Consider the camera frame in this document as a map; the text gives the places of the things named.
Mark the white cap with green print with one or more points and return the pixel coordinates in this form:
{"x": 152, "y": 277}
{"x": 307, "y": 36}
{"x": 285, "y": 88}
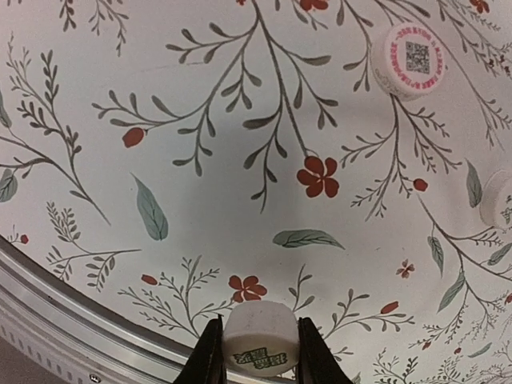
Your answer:
{"x": 261, "y": 339}

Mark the white bottle cap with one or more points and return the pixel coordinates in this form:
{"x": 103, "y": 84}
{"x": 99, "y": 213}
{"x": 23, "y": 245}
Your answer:
{"x": 495, "y": 206}

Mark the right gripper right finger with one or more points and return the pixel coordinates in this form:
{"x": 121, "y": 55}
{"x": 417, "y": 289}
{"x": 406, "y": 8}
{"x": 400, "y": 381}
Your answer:
{"x": 316, "y": 364}

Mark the floral tablecloth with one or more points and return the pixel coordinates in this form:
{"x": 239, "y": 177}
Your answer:
{"x": 257, "y": 128}

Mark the aluminium front rail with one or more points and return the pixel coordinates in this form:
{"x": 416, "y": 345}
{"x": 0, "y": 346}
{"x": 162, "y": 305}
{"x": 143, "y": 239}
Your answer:
{"x": 137, "y": 313}

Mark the white cap with QR code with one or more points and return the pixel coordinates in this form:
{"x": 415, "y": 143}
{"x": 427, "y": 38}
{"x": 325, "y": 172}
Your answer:
{"x": 408, "y": 61}

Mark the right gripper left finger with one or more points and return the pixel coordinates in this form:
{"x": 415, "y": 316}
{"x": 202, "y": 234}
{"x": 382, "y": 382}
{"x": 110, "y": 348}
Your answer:
{"x": 205, "y": 365}

